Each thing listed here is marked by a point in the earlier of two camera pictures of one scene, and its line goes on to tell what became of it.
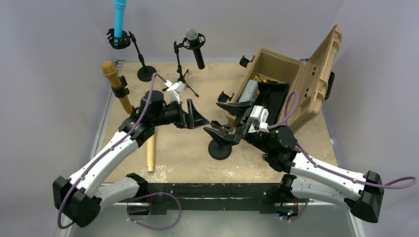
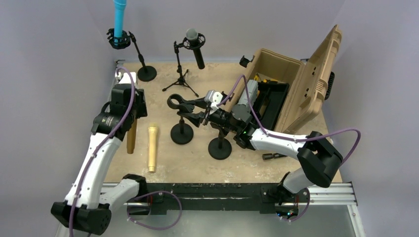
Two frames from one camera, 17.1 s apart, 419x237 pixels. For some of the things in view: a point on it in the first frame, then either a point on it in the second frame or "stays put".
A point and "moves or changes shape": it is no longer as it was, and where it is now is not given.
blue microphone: (119, 7) stays put
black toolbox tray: (272, 96) stays put
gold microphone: (109, 69) moves or changes shape
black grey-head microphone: (191, 34) stays put
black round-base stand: (219, 153) stays put
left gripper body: (176, 116) -> (139, 106)
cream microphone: (150, 152) stays put
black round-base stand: (122, 90) moves or changes shape
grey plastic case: (250, 92) stays put
